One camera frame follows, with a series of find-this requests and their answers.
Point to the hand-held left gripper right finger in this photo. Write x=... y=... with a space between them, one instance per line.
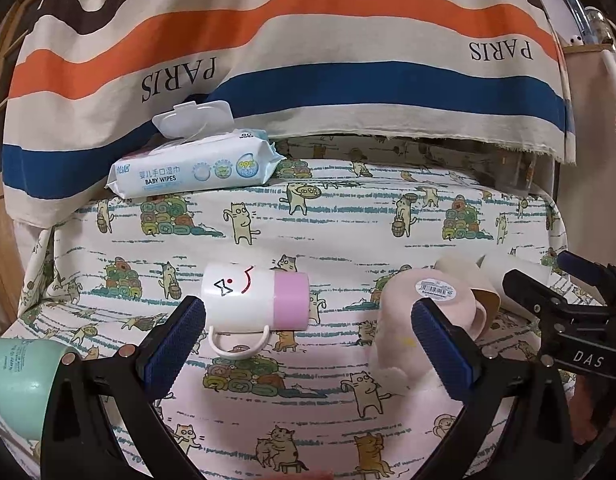
x=444 y=355

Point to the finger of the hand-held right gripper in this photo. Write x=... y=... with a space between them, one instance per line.
x=583 y=266
x=530 y=292

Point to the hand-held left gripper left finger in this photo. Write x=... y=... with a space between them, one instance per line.
x=173 y=345

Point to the white and pink cup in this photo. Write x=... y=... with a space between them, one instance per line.
x=258 y=305

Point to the pink cup with label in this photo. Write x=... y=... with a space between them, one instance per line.
x=400 y=310

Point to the cream cup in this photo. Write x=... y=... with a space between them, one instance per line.
x=463 y=270

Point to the mint green cup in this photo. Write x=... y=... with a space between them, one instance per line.
x=17 y=385

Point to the person's right hand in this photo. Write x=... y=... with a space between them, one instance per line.
x=588 y=405

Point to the cat printed cloth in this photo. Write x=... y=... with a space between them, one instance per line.
x=338 y=245

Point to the baby wipes pack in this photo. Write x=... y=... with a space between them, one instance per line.
x=187 y=170

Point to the glass jar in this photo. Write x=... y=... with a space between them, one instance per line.
x=602 y=25

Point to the striped cloth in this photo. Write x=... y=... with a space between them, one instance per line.
x=288 y=35

